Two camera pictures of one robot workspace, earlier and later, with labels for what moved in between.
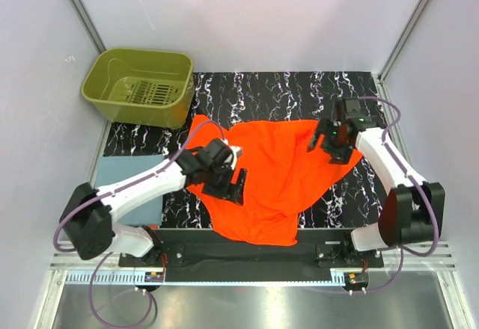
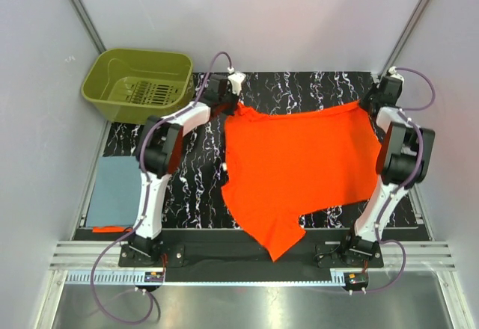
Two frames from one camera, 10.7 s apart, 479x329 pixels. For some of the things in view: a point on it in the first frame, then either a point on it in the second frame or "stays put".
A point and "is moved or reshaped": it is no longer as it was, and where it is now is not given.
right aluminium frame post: x=412 y=25 stays put
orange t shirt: x=282 y=174 is moved or reshaped
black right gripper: x=325 y=127 → x=373 y=89
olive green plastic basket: x=141 y=87 stays put
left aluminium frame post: x=81 y=11 stays put
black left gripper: x=233 y=191 → x=230 y=111
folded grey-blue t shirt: x=147 y=210 stays put
